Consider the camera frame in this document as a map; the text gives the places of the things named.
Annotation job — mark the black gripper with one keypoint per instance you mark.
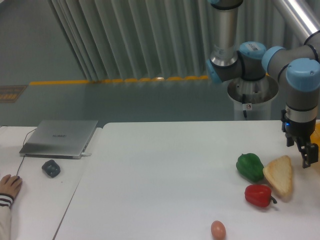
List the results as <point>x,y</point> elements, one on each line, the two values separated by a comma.
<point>301,124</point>

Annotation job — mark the triangular toast bread slice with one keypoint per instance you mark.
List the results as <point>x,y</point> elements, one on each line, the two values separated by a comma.
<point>279,174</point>

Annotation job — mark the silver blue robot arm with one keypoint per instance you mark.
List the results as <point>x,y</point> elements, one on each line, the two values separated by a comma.
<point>298,69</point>

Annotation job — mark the striped cuff sleeve forearm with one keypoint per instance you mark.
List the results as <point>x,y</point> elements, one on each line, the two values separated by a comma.
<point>5,216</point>

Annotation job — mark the person's hand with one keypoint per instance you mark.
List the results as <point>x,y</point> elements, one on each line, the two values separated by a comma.
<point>10,185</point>

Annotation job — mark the yellow plastic tray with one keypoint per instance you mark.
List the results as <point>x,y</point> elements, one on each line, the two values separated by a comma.
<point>315,138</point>

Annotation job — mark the green bell pepper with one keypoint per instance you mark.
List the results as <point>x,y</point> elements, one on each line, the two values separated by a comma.
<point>250,166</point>

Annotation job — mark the red bell pepper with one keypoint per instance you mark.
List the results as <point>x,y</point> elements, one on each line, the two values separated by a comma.
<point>259,195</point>

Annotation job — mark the brown egg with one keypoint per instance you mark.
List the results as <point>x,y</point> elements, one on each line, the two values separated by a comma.
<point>218,230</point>

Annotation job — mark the grey curtain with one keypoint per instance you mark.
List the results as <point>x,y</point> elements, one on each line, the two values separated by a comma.
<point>137,39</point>

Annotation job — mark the white usb dongle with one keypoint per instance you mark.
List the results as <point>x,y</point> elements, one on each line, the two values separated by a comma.
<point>84,154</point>

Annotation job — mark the silver closed laptop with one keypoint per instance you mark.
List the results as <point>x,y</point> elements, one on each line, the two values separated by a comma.
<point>61,139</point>

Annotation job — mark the dark grey small case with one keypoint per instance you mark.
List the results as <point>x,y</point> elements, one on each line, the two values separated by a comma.
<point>51,168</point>

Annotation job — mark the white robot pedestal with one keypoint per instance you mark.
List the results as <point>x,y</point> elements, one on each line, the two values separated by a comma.
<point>252,105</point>

